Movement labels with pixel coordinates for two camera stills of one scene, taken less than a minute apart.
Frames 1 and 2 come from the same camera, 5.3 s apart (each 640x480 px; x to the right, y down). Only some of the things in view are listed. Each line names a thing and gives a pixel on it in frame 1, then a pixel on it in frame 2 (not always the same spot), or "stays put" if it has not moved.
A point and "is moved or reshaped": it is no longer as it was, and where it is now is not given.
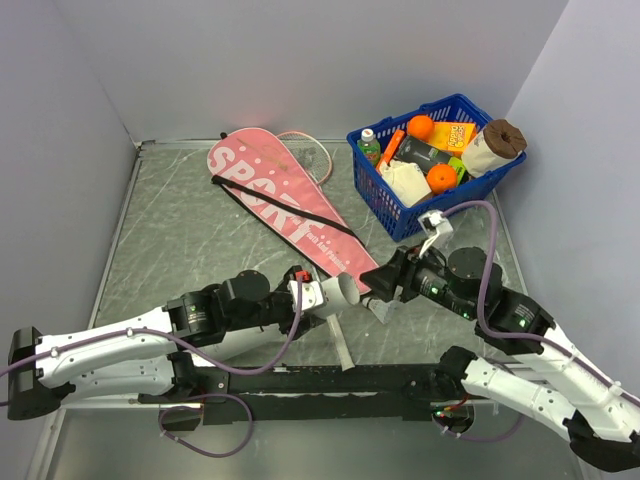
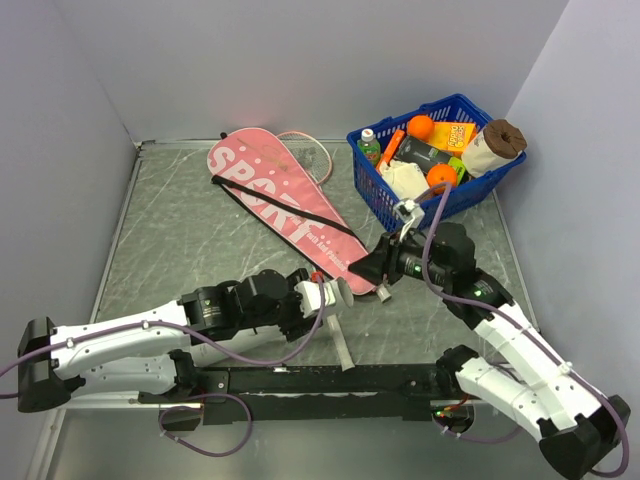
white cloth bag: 407,179 stays put
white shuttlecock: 379,307 is moved or reshaped
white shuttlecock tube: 263,345 stays put
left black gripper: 302,326 stays put
